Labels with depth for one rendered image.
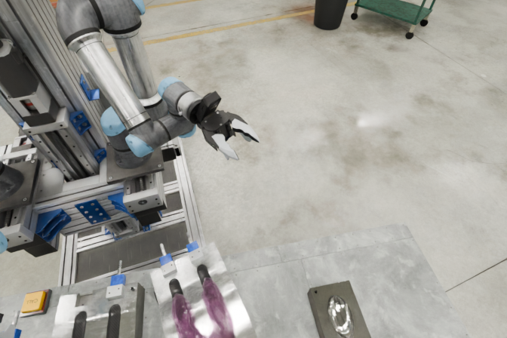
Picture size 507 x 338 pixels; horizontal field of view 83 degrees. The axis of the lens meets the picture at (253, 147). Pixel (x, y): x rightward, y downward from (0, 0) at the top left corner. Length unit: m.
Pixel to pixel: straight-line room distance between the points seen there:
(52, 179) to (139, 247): 0.75
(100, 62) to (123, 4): 0.18
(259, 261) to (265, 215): 1.02
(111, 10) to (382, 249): 1.29
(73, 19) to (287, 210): 1.82
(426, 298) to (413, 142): 1.91
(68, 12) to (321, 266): 1.18
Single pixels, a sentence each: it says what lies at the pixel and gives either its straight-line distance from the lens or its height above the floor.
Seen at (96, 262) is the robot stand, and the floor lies 0.21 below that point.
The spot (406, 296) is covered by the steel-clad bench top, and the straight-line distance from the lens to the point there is 1.34.
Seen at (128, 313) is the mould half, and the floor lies 0.89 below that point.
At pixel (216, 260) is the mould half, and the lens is 1.19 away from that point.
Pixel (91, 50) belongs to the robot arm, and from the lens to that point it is 0.92.
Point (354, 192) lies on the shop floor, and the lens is 2.47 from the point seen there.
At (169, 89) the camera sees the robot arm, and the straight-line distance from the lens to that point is 0.87.
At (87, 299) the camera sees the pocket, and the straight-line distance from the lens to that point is 1.28.
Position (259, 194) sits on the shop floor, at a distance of 2.32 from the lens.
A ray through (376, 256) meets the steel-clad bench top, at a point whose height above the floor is 0.80.
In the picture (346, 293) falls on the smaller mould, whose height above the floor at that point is 0.87.
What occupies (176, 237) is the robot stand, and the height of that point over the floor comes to 0.21.
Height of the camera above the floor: 1.97
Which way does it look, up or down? 49 degrees down
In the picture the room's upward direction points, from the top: straight up
